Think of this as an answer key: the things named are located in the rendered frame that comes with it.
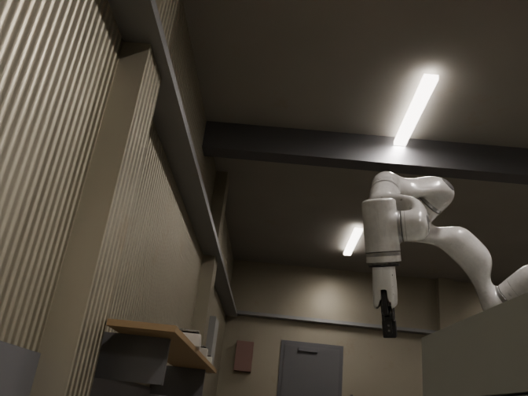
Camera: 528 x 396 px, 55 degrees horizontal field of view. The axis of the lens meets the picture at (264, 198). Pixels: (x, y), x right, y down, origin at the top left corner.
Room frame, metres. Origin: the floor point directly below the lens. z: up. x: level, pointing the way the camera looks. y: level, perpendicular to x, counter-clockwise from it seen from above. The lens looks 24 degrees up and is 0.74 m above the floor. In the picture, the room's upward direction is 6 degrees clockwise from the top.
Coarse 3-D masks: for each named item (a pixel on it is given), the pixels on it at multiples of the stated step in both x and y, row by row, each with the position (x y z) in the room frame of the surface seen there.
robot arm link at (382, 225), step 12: (372, 204) 1.11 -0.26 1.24; (384, 204) 1.10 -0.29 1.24; (372, 216) 1.12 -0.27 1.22; (384, 216) 1.11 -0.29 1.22; (396, 216) 1.11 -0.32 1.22; (372, 228) 1.13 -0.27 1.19; (384, 228) 1.12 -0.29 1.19; (396, 228) 1.11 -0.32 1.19; (372, 240) 1.14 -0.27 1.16; (384, 240) 1.13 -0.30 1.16; (396, 240) 1.13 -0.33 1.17; (372, 252) 1.15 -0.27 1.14
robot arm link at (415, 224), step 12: (384, 180) 1.31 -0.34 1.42; (372, 192) 1.27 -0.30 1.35; (384, 192) 1.23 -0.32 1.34; (396, 192) 1.27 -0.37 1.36; (396, 204) 1.21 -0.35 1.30; (408, 204) 1.17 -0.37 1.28; (420, 204) 1.13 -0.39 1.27; (408, 216) 1.10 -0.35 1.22; (420, 216) 1.09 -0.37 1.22; (408, 228) 1.10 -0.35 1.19; (420, 228) 1.10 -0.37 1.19; (408, 240) 1.14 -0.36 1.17
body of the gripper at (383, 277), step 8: (392, 264) 1.15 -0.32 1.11; (376, 272) 1.15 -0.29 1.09; (384, 272) 1.15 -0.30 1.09; (392, 272) 1.15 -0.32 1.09; (376, 280) 1.16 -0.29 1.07; (384, 280) 1.15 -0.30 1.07; (392, 280) 1.15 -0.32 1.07; (376, 288) 1.16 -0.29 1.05; (384, 288) 1.16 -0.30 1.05; (392, 288) 1.15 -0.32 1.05; (376, 296) 1.17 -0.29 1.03; (392, 296) 1.16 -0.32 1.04; (376, 304) 1.17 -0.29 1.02; (392, 304) 1.16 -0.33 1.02
